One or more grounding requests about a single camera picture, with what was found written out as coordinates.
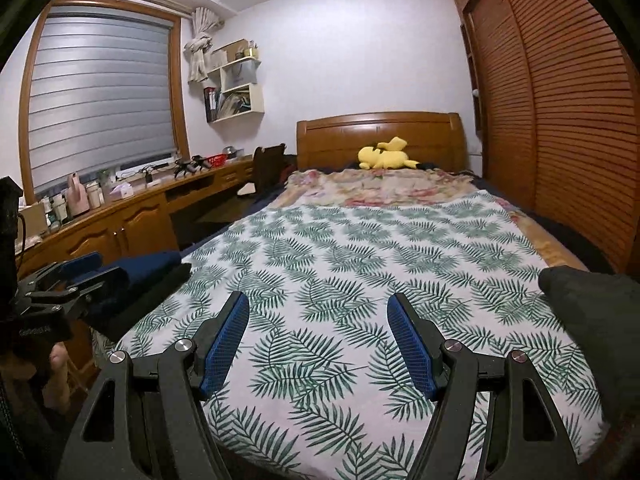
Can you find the white paper bag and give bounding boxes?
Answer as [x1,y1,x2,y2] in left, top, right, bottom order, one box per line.
[221,62,258,92]

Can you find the floral blanket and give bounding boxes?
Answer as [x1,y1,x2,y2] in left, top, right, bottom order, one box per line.
[272,167,483,208]

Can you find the wooden louvred wardrobe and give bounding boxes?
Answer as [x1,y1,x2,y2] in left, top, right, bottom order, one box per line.
[447,0,640,273]

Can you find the black tools on stand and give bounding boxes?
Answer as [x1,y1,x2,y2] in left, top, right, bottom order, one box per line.
[172,156,211,178]

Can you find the grey window blind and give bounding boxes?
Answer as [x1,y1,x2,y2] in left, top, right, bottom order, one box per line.
[30,7,178,188]

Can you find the person's left hand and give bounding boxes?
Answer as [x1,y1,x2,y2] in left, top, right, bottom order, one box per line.
[42,342,72,413]

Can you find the wooden bed headboard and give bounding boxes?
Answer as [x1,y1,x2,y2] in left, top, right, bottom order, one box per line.
[296,112,468,173]

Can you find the dark grey cloth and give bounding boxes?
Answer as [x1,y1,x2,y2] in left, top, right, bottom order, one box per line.
[539,266,640,441]

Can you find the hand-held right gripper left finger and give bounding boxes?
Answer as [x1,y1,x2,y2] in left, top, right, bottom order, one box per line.
[65,291,250,480]

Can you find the bed with leaf-print sheet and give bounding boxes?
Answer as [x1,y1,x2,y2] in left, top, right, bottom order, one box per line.
[92,199,608,480]

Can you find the black jacket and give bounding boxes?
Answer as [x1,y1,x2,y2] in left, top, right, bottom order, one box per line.
[75,262,192,343]

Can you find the wooden desk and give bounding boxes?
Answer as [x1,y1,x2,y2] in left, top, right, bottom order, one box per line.
[15,155,256,371]

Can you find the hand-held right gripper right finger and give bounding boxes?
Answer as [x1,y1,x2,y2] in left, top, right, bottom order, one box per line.
[387,292,571,480]

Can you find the white tied curtain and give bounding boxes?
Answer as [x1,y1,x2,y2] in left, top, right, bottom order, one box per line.
[182,6,223,84]

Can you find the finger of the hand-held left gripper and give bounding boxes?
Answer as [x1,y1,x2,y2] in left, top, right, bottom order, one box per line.
[25,266,126,318]
[22,252,104,293]

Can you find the yellow plush toy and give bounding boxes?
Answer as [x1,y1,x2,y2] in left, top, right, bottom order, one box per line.
[356,136,421,171]

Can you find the dark wooden chair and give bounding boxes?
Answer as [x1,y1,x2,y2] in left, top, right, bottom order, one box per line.
[239,142,288,198]

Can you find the white wall shelf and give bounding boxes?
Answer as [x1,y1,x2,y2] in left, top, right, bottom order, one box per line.
[202,39,265,123]

